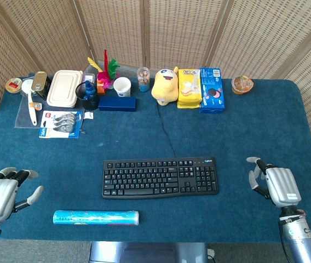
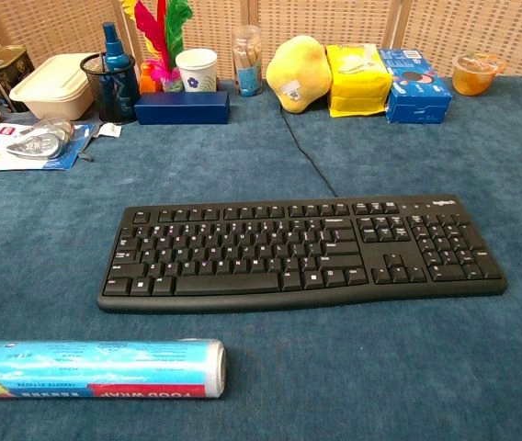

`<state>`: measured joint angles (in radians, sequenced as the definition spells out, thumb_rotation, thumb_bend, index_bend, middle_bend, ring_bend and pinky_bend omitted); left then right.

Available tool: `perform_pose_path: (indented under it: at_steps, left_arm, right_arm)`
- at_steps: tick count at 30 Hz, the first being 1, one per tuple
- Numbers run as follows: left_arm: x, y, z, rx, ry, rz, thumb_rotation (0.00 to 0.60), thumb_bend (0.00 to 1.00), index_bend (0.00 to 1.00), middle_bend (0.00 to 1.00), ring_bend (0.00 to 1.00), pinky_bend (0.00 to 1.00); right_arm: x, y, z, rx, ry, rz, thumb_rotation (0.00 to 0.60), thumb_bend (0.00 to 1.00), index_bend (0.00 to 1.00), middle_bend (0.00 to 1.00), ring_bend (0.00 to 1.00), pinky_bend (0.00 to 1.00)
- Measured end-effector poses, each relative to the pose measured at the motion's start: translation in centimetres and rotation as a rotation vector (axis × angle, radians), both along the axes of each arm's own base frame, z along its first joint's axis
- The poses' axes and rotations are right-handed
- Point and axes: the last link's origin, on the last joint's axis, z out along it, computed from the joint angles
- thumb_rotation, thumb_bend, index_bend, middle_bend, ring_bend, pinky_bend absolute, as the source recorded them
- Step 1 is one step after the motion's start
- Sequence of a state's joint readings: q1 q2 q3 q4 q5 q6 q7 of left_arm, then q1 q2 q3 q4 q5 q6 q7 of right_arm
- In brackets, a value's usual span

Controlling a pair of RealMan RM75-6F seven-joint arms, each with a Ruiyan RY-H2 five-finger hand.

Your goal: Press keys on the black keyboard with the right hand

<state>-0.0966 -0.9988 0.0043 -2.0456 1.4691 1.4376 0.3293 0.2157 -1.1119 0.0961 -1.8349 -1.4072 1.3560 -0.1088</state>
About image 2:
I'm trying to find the colourful feather shuttlecock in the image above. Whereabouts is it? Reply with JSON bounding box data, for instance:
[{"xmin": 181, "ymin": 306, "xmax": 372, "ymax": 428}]
[{"xmin": 120, "ymin": 0, "xmax": 194, "ymax": 93}]

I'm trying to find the orange fruit jelly cup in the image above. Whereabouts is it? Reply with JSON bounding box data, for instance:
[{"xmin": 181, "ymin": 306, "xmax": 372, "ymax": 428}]
[{"xmin": 451, "ymin": 51, "xmax": 509, "ymax": 97}]

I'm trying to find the beige lidded lunch box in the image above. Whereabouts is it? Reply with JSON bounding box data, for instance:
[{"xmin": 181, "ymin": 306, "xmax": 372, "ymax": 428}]
[{"xmin": 8, "ymin": 52, "xmax": 101, "ymax": 122}]

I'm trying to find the blue table cloth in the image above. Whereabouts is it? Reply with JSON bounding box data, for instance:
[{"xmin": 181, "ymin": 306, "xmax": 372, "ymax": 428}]
[{"xmin": 0, "ymin": 75, "xmax": 522, "ymax": 441}]

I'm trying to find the dark blue rectangular case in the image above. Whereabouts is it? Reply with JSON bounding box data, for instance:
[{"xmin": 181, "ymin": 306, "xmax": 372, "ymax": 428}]
[{"xmin": 133, "ymin": 90, "xmax": 231, "ymax": 126}]

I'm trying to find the black mesh pen holder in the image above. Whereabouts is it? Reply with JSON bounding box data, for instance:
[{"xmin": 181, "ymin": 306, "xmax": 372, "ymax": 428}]
[{"xmin": 79, "ymin": 51, "xmax": 142, "ymax": 125}]

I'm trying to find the correction tape blister pack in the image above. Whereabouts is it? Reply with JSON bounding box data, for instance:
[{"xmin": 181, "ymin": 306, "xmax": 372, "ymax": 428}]
[{"xmin": 0, "ymin": 118, "xmax": 99, "ymax": 174}]

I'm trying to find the black keyboard cable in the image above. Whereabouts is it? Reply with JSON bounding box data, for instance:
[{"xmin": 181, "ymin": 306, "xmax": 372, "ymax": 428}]
[{"xmin": 280, "ymin": 107, "xmax": 338, "ymax": 198}]

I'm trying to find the blue food wrap roll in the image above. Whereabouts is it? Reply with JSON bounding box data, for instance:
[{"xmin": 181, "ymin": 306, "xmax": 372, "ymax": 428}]
[{"xmin": 0, "ymin": 338, "xmax": 228, "ymax": 400}]

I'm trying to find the yellow plush toy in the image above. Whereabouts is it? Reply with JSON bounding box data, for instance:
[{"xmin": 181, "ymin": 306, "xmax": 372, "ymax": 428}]
[{"xmin": 265, "ymin": 35, "xmax": 334, "ymax": 115}]

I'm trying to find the clear jar of sticks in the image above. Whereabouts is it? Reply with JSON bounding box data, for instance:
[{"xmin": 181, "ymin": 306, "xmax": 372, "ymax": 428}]
[{"xmin": 232, "ymin": 25, "xmax": 264, "ymax": 97}]

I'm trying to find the black computer keyboard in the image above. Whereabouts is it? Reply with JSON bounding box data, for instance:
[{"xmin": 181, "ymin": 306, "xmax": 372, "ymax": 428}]
[{"xmin": 96, "ymin": 193, "xmax": 509, "ymax": 315}]

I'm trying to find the woven rattan folding screen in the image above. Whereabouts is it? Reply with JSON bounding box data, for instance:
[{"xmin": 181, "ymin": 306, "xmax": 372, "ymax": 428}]
[{"xmin": 0, "ymin": 0, "xmax": 522, "ymax": 80}]

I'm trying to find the dark green gold tin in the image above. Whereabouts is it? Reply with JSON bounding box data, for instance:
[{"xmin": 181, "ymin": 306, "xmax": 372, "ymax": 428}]
[{"xmin": 0, "ymin": 44, "xmax": 36, "ymax": 114}]

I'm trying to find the blue spray bottle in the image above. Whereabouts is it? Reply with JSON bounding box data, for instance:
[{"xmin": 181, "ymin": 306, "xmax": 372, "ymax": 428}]
[{"xmin": 101, "ymin": 21, "xmax": 137, "ymax": 116}]

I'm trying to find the blue cookie box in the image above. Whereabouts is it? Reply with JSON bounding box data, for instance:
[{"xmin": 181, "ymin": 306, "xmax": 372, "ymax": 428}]
[{"xmin": 377, "ymin": 48, "xmax": 454, "ymax": 125}]

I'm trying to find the yellow cracker package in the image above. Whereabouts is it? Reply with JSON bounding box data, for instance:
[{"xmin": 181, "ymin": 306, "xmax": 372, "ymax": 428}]
[{"xmin": 324, "ymin": 43, "xmax": 393, "ymax": 119}]

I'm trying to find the white flower paper cup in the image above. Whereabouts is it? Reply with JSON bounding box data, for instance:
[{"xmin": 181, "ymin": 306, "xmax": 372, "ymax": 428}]
[{"xmin": 175, "ymin": 48, "xmax": 219, "ymax": 93}]

